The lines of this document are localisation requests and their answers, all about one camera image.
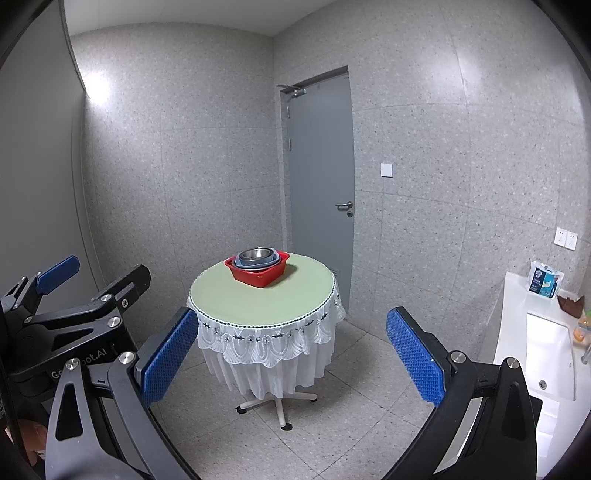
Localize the white double wall socket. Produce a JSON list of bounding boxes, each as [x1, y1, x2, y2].
[[554, 227, 578, 251]]

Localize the person's left hand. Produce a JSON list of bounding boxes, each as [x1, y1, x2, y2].
[[19, 420, 47, 466]]

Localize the brown paper bag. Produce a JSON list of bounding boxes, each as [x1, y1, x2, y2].
[[557, 296, 585, 319]]

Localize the white wall switch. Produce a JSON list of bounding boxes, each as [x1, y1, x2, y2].
[[381, 163, 394, 178]]

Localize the blue tissue pack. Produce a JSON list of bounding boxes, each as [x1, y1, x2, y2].
[[528, 261, 564, 299]]

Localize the white table base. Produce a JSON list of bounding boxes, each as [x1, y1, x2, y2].
[[235, 391, 318, 431]]

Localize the large steel mixing bowl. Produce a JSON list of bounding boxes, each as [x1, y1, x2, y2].
[[238, 247, 274, 263]]

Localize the blue plastic square bowl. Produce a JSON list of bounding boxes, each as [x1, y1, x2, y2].
[[233, 247, 280, 271]]

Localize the white sink counter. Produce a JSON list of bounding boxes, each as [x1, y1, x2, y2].
[[434, 270, 591, 478]]

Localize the orange object on counter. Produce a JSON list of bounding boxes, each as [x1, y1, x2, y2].
[[573, 316, 591, 343]]

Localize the grey door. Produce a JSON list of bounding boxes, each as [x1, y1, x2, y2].
[[280, 67, 355, 306]]

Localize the door closer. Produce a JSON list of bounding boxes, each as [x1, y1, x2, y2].
[[276, 84, 307, 98]]

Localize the metal door handle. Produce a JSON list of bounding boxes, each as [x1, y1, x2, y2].
[[335, 201, 353, 218]]

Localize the red plastic basin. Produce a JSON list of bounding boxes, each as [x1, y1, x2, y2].
[[223, 251, 290, 288]]

